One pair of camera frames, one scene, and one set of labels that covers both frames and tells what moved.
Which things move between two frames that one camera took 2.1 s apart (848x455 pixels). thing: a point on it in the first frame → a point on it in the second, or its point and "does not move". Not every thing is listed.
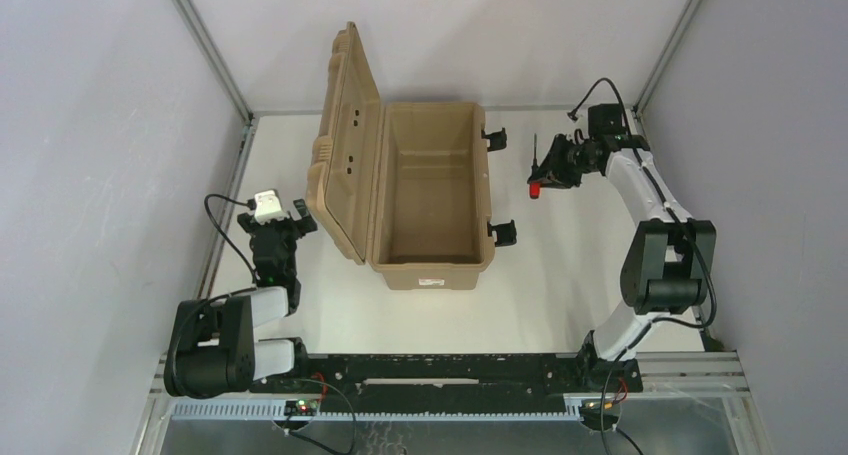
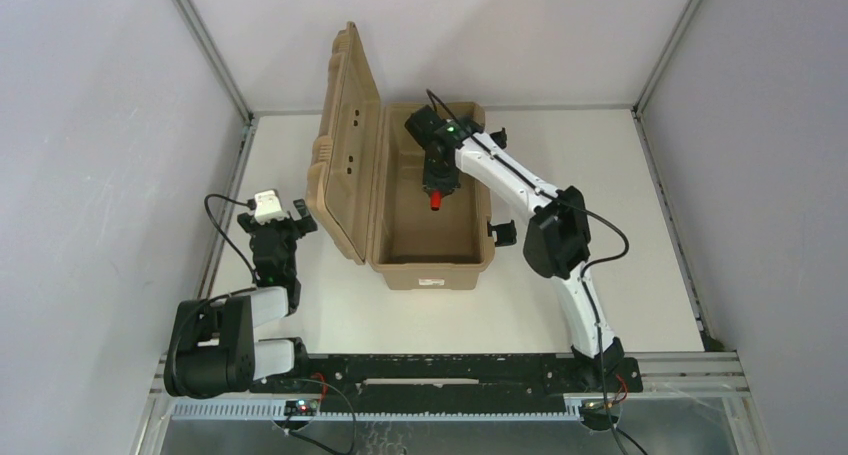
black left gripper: (275, 228) does not move
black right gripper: (557, 164) → (439, 188)
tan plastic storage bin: (403, 185) does not move
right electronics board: (590, 414) does not move
